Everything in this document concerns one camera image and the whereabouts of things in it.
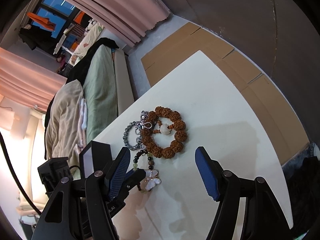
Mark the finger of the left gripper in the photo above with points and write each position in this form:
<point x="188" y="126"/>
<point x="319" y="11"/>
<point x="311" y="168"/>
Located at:
<point x="132" y="179"/>

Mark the floral patterned quilt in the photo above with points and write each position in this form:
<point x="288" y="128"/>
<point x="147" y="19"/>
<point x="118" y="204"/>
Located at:
<point x="92" y="32"/>

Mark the pink curtain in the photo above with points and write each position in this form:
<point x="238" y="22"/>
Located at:
<point x="129" y="20"/>
<point x="27" y="83"/>

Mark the black garment on bed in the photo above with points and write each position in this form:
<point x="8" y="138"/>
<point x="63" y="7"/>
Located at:
<point x="80" y="70"/>

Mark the white bed frame side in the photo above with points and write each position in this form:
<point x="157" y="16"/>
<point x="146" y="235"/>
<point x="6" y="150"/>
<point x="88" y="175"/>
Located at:
<point x="124" y="90"/>

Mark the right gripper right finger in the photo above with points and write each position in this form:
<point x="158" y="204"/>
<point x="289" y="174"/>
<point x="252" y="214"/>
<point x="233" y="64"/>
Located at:
<point x="263" y="218"/>

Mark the flat brown cardboard sheet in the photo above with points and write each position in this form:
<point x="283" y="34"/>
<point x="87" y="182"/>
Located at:
<point x="276" y="115"/>

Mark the orange hanging cloth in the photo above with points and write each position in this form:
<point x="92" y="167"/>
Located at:
<point x="43" y="21"/>

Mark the beige blanket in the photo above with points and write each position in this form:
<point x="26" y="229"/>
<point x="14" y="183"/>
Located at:
<point x="61" y="135"/>

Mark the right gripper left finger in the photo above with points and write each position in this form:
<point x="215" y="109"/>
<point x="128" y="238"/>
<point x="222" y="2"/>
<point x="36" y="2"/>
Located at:
<point x="61" y="217"/>

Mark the green bed sheet mattress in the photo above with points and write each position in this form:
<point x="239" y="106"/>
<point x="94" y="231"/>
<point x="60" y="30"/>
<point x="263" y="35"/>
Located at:
<point x="100" y="92"/>

